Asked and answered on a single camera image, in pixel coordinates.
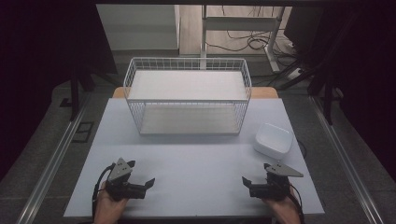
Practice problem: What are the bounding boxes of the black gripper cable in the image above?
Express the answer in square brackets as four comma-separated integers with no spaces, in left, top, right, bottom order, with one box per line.
[91,162,117,220]
[289,183,305,224]

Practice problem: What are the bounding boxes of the person's left hand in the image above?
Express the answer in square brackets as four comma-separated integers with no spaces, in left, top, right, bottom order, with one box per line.
[92,181,130,224]

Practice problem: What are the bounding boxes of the white power strip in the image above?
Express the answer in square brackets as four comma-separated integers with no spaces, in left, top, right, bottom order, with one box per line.
[287,67,303,81]

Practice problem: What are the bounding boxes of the tan wooden table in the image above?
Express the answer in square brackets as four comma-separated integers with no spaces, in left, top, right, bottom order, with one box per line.
[111,86,279,100]

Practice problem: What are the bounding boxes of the person's right hand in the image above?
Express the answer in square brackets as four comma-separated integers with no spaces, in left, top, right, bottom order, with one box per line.
[262,186,303,224]

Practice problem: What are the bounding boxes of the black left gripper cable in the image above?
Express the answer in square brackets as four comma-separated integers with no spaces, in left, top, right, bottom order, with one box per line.
[91,162,117,220]

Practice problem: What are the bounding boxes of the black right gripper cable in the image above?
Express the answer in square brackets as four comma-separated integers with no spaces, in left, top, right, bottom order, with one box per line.
[289,183,305,224]

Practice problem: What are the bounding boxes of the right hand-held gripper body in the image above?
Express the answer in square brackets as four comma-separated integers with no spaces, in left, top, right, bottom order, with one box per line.
[249,161,304,202]

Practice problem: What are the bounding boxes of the white cabinet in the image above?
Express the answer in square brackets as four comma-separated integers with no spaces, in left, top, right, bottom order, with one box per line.
[95,4,181,51]

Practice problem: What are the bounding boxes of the white square bowl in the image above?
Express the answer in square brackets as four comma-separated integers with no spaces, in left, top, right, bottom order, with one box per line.
[252,122,294,161]

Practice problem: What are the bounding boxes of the dark curtain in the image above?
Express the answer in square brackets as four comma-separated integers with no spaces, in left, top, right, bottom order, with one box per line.
[306,4,396,175]
[0,0,119,183]

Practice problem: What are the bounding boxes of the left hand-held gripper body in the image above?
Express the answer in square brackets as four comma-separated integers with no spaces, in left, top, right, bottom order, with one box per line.
[105,157,148,202]

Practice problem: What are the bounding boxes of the black metal stand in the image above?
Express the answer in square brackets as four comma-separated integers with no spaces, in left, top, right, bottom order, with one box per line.
[68,66,122,122]
[276,62,339,126]

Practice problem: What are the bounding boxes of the aluminium rail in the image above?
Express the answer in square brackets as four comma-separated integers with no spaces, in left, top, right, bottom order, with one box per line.
[16,92,92,224]
[308,95,385,224]

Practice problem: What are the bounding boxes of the white metal stand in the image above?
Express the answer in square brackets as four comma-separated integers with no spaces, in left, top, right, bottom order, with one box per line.
[200,4,286,74]

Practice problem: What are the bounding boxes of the white wire shelf rack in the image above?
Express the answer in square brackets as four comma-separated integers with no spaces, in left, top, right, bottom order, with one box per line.
[122,57,253,136]

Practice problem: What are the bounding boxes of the black floor cables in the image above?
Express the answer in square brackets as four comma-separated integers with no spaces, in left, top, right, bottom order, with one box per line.
[205,5,302,87]

